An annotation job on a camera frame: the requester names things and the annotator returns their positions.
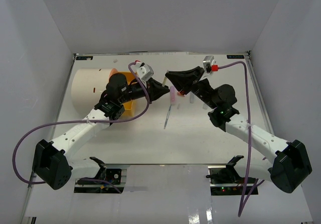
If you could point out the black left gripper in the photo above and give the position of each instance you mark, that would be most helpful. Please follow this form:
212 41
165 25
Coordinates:
155 90

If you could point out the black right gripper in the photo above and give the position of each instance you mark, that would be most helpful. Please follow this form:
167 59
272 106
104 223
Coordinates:
185 82

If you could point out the pink highlighter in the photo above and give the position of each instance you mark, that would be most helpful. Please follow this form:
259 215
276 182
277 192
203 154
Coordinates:
172 95

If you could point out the thin blue ballpoint pen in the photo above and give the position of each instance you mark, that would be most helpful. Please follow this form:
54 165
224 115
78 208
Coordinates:
167 117

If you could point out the yellow bottom drawer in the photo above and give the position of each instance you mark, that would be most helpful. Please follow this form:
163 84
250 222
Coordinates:
131 105

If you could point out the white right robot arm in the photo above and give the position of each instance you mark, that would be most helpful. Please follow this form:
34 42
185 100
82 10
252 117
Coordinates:
290 164

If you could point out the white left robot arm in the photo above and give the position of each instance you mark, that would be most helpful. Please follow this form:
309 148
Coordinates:
53 161

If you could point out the light blue highlighter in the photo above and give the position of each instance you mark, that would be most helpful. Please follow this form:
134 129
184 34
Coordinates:
192 98

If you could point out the black label sticker right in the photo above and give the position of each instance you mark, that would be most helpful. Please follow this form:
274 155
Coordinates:
235 56

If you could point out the black label sticker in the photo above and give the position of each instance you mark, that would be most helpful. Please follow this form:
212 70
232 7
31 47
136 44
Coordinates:
235 56
85 58

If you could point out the white round drawer organizer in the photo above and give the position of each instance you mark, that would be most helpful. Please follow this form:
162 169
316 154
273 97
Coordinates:
87 87

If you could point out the black label sticker left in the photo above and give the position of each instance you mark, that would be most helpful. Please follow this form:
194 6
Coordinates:
85 58

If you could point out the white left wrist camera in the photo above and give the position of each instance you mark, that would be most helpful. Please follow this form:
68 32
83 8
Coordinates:
143 71

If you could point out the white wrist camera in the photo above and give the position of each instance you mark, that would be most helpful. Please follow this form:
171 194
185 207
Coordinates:
210 66
143 71

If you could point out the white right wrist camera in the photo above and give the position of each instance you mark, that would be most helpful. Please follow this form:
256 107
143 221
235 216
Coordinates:
210 66

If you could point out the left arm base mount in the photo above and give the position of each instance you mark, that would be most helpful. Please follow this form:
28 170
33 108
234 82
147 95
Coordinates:
111 180

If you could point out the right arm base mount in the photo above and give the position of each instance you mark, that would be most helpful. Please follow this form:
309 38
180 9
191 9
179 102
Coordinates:
224 182

